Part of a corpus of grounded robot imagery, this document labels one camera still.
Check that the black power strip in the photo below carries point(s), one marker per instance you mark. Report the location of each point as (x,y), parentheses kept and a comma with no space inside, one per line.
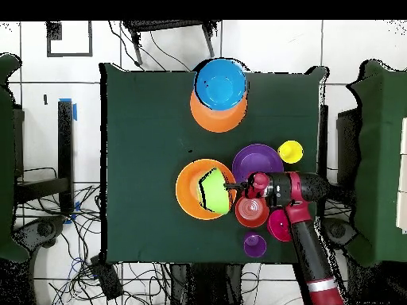
(106,279)

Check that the large orange bowl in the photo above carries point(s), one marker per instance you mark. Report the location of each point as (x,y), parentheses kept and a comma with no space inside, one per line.
(186,190)
(219,122)

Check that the yellow cup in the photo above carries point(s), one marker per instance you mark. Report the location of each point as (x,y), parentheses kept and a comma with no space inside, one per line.
(291,152)

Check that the purple cup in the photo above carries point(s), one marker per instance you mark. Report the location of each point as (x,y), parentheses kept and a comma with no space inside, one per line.
(254,246)

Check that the black metal stand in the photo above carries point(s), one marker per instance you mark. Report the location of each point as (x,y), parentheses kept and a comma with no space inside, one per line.
(165,24)

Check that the small red-orange bowl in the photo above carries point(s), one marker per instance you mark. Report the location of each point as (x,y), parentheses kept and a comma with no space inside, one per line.
(251,213)

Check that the dark green tablecloth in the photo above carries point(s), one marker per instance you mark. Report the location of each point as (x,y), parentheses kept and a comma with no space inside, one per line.
(143,127)

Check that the black beam with blue tape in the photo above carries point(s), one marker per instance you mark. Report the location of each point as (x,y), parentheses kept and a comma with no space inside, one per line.
(65,143)

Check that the green bowl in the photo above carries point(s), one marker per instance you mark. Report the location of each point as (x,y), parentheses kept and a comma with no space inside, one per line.
(214,190)

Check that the pink bowl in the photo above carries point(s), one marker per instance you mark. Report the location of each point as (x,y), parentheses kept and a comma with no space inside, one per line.
(278,225)

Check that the wide purple bowl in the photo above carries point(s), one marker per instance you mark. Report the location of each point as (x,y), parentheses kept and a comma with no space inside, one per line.
(256,159)

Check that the neighbouring green table cloth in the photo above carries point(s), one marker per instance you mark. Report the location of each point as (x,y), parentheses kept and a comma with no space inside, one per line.
(6,159)
(381,143)

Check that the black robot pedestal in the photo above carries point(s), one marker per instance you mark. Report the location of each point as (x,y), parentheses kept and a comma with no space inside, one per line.
(203,286)

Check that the opaque blue bowl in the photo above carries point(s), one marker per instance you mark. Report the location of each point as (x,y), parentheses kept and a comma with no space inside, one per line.
(221,84)

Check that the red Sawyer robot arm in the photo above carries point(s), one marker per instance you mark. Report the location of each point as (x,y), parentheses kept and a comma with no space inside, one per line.
(308,244)

